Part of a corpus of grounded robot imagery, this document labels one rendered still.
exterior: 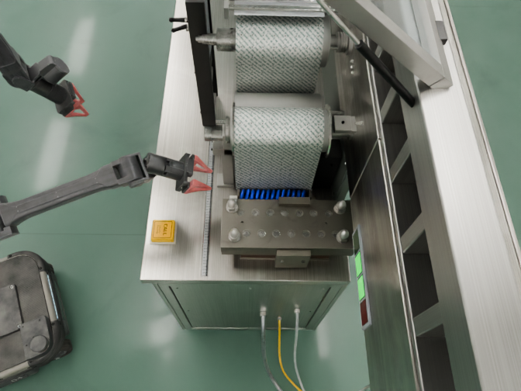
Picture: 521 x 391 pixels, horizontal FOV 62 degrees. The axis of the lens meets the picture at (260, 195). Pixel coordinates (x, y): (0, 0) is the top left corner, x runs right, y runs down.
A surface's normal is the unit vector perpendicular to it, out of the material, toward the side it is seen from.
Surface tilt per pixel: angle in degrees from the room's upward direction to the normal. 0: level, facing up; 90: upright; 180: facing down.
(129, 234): 0
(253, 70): 92
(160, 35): 0
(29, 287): 0
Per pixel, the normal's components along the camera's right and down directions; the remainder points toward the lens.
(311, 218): 0.03, -0.47
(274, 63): 0.00, 0.90
